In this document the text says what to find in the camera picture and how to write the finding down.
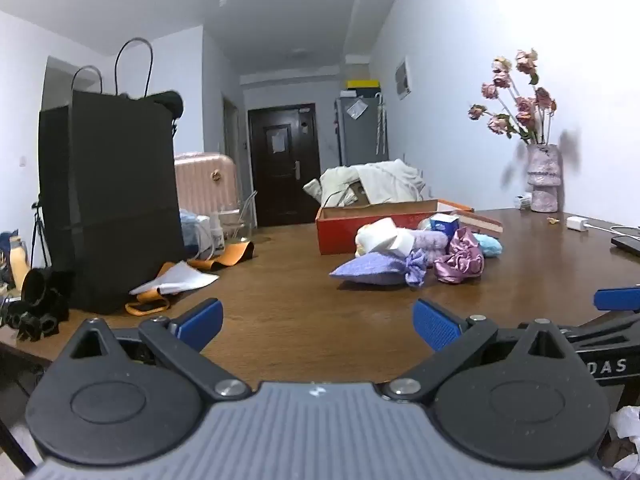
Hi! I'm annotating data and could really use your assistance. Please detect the white blue plastic bag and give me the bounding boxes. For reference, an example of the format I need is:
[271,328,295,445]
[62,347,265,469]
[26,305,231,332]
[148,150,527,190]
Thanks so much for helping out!
[179,209,226,261]

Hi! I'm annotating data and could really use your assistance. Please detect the orange box lid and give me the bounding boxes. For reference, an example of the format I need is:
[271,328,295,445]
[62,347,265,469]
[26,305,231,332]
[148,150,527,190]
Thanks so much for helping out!
[437,200,504,234]

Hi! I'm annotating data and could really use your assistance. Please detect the purple satin scrunchie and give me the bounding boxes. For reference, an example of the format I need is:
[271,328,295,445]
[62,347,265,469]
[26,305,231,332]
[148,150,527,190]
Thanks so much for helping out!
[432,226,486,284]

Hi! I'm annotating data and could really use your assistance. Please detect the orange cardboard box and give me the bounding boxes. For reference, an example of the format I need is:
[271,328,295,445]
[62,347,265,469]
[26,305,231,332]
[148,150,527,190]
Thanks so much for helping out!
[315,199,473,256]

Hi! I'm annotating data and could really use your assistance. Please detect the grey interior door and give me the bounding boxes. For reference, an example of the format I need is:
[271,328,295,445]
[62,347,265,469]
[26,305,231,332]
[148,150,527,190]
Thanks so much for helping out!
[222,97,238,161]

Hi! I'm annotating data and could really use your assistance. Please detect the orange pouch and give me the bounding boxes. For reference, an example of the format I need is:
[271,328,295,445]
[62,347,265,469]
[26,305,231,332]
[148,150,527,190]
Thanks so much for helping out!
[125,290,171,316]

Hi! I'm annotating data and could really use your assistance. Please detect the pink suitcase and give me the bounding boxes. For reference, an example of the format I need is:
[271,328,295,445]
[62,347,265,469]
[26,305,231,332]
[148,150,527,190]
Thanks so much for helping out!
[174,152,238,211]

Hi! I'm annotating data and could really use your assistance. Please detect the grey refrigerator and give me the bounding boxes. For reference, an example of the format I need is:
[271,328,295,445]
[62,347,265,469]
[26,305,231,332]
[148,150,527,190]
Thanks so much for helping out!
[335,95,388,167]

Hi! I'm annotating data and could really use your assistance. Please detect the dark entrance door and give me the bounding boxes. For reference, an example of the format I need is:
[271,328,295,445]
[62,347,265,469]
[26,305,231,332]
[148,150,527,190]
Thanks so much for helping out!
[248,104,321,227]

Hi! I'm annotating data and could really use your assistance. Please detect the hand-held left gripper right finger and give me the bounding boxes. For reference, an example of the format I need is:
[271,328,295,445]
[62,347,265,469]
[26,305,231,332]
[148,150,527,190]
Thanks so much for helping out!
[382,298,571,403]

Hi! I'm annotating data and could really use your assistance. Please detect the yellow white plush toy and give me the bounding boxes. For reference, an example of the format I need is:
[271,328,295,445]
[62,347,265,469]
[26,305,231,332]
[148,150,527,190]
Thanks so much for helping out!
[355,217,401,256]

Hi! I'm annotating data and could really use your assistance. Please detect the blue snack packet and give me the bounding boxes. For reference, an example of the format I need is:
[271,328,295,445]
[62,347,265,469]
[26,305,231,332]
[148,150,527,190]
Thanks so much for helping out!
[429,213,460,236]

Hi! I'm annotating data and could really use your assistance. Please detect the orange leather strap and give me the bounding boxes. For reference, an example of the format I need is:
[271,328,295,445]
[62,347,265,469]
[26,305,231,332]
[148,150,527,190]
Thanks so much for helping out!
[187,240,255,271]

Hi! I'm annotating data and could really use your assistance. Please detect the purple towel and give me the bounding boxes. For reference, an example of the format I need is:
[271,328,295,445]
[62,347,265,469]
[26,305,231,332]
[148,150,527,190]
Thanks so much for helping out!
[412,230,448,256]

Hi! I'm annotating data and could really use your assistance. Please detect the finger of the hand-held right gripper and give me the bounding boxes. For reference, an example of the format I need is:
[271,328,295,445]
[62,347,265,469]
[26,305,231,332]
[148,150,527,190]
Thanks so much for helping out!
[593,286,640,312]

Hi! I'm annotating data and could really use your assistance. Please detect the black phone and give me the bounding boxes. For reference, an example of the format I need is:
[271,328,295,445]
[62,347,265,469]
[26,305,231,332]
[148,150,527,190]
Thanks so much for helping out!
[610,235,640,256]

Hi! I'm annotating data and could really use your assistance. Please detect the black plastic parts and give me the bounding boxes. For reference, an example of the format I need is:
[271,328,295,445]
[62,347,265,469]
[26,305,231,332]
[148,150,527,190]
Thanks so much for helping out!
[2,267,76,343]

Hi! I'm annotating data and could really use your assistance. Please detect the white charger cable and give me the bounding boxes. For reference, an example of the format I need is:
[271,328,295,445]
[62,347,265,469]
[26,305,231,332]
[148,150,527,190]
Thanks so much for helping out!
[587,222,640,237]

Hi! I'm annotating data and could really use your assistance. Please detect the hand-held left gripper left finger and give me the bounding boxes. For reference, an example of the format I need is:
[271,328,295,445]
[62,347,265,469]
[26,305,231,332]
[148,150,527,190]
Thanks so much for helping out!
[69,297,253,403]

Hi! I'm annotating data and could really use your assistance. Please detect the yellow black box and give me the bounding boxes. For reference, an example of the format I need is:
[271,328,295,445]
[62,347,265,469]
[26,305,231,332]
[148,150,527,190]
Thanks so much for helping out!
[346,79,381,97]

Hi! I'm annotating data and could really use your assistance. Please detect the clear acrylic chair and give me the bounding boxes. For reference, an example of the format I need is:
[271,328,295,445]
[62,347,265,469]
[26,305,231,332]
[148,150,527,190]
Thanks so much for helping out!
[215,190,258,241]

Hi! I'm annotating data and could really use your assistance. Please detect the white foam block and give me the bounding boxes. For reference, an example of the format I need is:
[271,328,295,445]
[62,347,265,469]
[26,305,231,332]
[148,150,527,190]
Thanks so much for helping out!
[387,230,416,256]

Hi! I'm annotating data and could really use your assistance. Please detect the lavender fabric pouch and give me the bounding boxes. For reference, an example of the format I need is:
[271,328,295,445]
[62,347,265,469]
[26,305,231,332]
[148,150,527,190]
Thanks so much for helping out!
[329,251,428,288]

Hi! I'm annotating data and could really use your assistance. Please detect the cream jacket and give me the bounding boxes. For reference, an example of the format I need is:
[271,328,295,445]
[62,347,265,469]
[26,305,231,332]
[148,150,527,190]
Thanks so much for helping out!
[304,159,427,207]

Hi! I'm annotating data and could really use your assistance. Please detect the black paper bag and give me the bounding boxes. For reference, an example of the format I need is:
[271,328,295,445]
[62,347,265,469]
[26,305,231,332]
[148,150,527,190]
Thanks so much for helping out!
[39,37,186,315]

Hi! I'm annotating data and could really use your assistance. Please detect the dried pink roses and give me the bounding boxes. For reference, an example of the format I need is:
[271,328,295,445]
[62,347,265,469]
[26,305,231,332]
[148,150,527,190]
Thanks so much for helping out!
[467,49,558,146]

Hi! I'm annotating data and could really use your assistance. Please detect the crumpled white paper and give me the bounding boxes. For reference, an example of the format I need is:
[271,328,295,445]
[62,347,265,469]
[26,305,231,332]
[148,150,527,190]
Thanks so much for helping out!
[607,405,640,476]

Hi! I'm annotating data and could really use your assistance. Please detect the black tripod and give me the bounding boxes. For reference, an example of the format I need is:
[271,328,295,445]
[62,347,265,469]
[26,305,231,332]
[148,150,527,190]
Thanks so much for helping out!
[31,195,53,268]

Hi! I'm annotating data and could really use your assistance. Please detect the brown wooden chair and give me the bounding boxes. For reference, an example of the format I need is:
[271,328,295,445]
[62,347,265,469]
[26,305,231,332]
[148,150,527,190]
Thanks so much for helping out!
[345,182,373,206]

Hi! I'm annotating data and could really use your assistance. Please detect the light blue fluffy ball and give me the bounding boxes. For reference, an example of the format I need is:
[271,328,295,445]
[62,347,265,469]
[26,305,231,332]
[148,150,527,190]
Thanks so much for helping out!
[472,232,503,258]

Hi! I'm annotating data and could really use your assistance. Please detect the white paper sheet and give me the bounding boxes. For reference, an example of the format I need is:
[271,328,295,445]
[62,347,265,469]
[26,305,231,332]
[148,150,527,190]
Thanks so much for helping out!
[129,261,221,296]

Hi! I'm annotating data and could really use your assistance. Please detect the folded white umbrella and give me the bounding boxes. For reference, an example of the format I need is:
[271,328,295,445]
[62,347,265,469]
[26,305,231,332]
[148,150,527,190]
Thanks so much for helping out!
[375,92,387,153]

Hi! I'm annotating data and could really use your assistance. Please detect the pink stone vase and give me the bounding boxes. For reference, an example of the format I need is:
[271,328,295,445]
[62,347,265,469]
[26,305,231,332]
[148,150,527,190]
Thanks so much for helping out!
[525,144,564,213]

